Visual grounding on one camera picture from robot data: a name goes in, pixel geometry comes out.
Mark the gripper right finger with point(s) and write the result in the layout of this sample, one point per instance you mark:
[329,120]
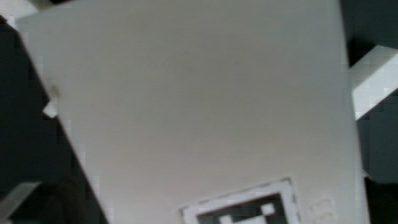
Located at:
[382,202]

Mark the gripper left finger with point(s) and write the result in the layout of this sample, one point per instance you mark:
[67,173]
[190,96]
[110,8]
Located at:
[43,203]

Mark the white cabinet door block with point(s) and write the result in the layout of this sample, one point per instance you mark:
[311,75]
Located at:
[201,94]

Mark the white L-shaped workspace border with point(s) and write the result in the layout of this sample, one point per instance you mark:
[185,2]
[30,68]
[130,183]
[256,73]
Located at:
[373,77]

